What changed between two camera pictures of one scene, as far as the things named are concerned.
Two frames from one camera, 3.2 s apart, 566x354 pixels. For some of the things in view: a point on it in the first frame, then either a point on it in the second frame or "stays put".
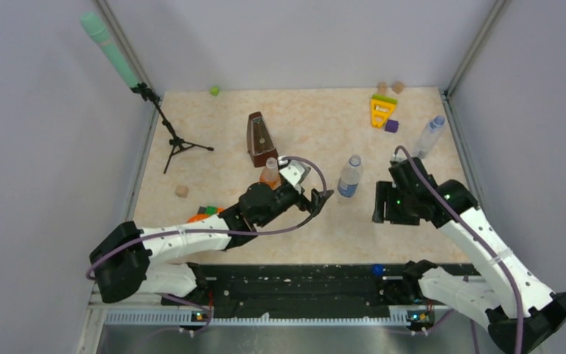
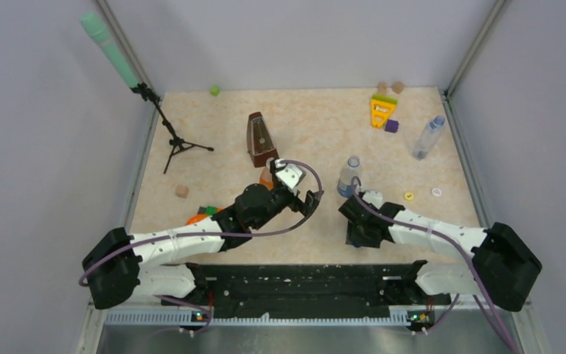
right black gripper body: (395, 206) to (357, 234)
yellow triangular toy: (382, 109) stays put
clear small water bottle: (428, 137) stays put
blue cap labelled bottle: (348, 183) stays put
